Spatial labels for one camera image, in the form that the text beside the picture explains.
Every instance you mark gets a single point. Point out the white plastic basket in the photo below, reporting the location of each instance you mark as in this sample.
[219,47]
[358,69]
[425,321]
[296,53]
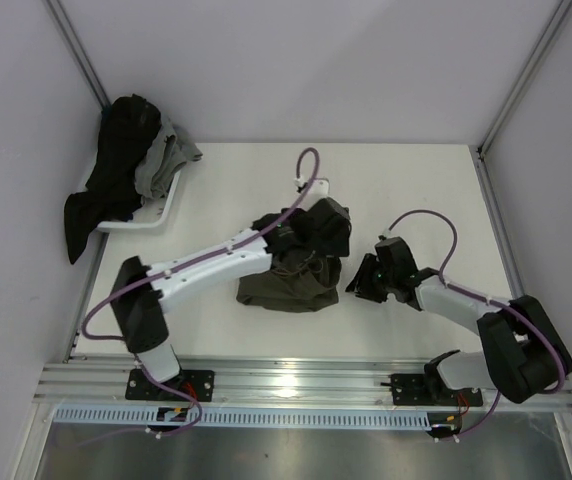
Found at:
[151,216]

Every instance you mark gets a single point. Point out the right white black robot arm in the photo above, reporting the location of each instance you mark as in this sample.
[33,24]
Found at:
[521,353]

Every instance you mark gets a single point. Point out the olive green shorts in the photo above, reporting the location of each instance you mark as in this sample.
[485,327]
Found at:
[297,282]

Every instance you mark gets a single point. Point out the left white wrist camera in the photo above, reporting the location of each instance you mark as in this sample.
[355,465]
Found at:
[319,186]

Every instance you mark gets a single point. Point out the white slotted cable duct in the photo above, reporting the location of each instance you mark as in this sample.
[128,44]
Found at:
[379,419]

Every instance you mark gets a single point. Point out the aluminium mounting rail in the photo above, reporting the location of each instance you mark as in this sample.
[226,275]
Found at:
[251,383]

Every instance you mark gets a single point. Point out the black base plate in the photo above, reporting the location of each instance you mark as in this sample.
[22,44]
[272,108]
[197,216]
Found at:
[413,389]
[199,384]

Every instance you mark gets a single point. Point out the black shorts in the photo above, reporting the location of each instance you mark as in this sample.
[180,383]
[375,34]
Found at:
[127,130]

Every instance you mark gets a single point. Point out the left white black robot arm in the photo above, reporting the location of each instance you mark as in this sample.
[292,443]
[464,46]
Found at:
[145,293]

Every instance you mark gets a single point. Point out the aluminium frame post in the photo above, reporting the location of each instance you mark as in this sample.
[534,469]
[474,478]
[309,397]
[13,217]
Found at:
[535,59]
[73,42]

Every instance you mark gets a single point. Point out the left aluminium frame post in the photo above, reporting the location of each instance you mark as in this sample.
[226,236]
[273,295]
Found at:
[73,42]

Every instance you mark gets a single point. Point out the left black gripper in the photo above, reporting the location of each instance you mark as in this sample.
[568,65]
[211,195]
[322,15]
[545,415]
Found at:
[336,246]

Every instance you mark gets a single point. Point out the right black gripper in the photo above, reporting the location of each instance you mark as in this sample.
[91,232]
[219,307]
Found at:
[360,284]

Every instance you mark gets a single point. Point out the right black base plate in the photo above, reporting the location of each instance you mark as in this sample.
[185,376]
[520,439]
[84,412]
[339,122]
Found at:
[413,389]

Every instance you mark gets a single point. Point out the right aluminium frame post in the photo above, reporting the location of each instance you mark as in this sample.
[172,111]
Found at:
[535,59]

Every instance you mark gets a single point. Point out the grey shorts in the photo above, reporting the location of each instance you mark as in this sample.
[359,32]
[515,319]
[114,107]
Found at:
[171,150]

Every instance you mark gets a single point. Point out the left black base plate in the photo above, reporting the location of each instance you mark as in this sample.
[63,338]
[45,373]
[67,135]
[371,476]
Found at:
[199,384]

